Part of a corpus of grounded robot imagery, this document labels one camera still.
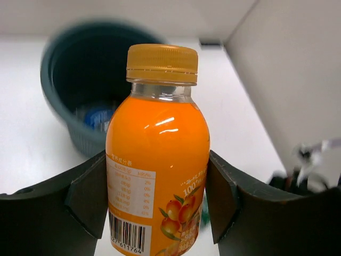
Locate orange juice bottle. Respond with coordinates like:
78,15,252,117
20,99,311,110
105,44,210,255

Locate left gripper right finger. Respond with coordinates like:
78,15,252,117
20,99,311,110
206,151,340,255

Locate dark green plastic bin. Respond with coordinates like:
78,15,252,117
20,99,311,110
40,20,166,157

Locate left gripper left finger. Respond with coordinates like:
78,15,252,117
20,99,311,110
1,151,108,255

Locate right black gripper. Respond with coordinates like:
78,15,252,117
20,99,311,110
268,138,340,196

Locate blue label water bottle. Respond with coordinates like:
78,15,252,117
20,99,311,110
74,101,119,133

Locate right black table label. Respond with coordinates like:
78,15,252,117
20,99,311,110
199,38,223,49

